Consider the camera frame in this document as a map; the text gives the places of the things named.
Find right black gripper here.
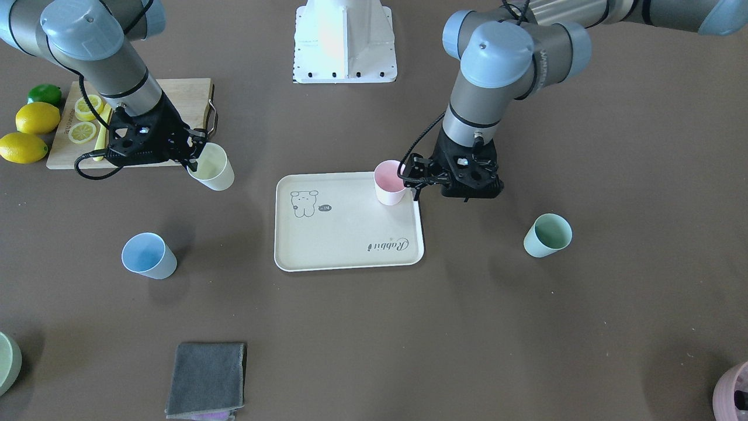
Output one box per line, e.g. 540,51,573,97
105,93,209,172

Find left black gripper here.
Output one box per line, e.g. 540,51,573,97
399,129,504,202

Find cream yellow cup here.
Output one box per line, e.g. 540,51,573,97
187,142,235,191

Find pink cup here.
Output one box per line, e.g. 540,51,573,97
373,160,406,206

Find blue cup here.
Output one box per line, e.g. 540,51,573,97
121,232,178,279

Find green cup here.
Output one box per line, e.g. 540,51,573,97
523,213,573,258

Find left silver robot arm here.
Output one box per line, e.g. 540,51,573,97
396,1,747,200

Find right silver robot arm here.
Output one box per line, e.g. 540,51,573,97
2,1,210,171

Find cream rectangular tray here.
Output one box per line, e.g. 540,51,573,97
273,171,425,272

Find bamboo cutting board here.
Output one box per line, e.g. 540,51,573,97
46,78,214,170

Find yellow plastic knife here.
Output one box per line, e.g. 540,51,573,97
94,103,112,151

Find lemon half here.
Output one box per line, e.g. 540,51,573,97
73,94,105,122
67,122,98,144

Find green lime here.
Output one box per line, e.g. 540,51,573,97
27,84,62,106

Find yellow lemon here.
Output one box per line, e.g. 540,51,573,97
15,102,61,135
1,132,49,164

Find grey folded cloth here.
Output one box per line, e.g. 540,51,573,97
165,342,245,420

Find mint green bowl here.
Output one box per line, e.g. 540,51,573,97
0,332,22,395

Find pink mixing bowl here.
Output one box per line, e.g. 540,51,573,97
712,362,747,420

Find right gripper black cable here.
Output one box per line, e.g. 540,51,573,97
74,76,126,181

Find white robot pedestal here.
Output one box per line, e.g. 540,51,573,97
292,1,398,84

